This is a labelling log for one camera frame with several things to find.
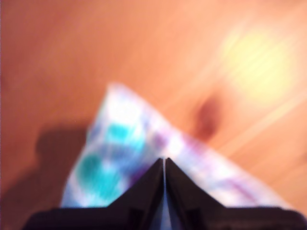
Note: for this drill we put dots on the tie-dye sock with black lettering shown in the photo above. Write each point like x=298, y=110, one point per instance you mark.
x=115, y=143

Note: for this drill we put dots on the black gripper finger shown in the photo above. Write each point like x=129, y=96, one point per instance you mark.
x=189, y=196
x=144, y=196

